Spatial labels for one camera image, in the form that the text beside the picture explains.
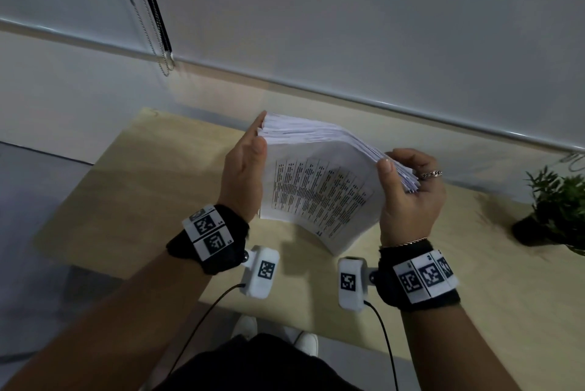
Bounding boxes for person's right hand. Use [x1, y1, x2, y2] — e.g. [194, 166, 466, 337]
[375, 149, 448, 248]

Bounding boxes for person's left hand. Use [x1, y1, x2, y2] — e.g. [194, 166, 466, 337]
[217, 111, 268, 223]

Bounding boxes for stack of printed white papers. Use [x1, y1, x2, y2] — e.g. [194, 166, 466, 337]
[257, 112, 421, 256]

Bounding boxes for person's right forearm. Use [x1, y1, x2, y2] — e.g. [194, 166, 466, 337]
[397, 300, 523, 391]

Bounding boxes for person's left forearm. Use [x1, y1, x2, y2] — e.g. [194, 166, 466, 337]
[0, 248, 216, 391]

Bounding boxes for black wristband with marker tags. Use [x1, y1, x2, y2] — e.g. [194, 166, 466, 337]
[165, 204, 251, 276]
[377, 240, 462, 313]

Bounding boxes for black plant pot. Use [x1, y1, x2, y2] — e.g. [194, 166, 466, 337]
[511, 214, 564, 248]

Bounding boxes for green potted plant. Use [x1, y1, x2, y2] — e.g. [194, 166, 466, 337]
[525, 166, 585, 255]

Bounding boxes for white shoe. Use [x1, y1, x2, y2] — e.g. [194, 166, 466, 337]
[292, 329, 320, 358]
[230, 315, 259, 342]

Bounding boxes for person's black clothing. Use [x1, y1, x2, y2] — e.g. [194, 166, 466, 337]
[152, 333, 367, 391]

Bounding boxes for thin metal bracelet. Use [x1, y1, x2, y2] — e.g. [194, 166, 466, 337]
[379, 236, 430, 249]

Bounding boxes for white wrist camera with marker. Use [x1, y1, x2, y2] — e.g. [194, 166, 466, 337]
[337, 256, 379, 313]
[240, 245, 281, 300]

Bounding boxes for thin black cable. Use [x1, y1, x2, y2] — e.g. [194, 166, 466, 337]
[168, 283, 247, 375]
[363, 300, 400, 391]

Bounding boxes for metal bead blind chain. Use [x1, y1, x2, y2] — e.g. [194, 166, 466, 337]
[558, 152, 585, 173]
[108, 0, 176, 78]

